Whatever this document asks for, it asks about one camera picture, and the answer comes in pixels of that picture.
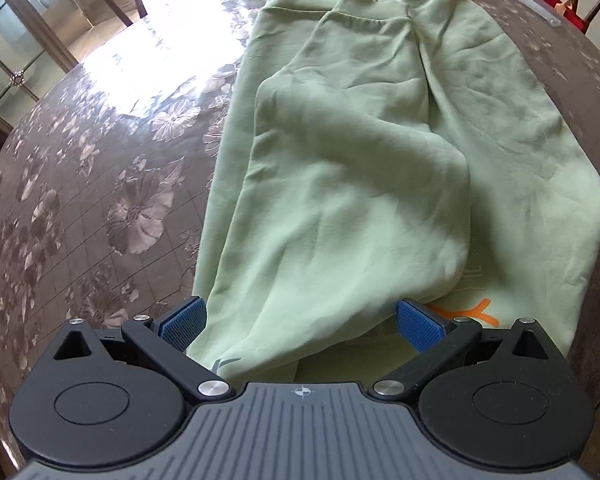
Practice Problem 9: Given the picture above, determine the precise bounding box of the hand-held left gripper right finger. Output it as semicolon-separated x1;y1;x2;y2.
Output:
369;298;566;404

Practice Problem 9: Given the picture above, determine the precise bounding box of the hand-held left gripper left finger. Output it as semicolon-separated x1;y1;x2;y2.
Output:
40;296;233;404

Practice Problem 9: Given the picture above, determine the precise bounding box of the light green sweatshirt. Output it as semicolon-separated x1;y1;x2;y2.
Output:
187;0;600;383

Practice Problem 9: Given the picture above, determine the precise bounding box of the glass sliding door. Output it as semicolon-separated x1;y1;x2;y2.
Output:
0;0;83;128

